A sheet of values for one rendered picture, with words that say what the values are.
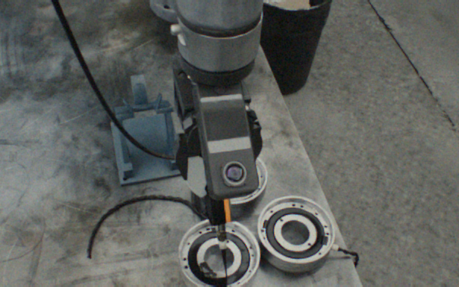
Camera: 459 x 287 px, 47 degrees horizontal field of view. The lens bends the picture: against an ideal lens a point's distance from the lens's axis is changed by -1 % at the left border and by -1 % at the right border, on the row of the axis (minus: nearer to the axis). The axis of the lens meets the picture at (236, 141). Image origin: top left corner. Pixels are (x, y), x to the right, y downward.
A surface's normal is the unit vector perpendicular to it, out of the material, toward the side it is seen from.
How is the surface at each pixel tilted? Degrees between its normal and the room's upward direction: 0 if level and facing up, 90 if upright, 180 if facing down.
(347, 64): 0
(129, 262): 0
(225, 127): 29
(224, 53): 90
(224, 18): 91
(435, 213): 0
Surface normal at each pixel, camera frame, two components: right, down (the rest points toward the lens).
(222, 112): 0.22, -0.23
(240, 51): 0.46, 0.68
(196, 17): -0.49, 0.64
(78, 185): 0.06, -0.66
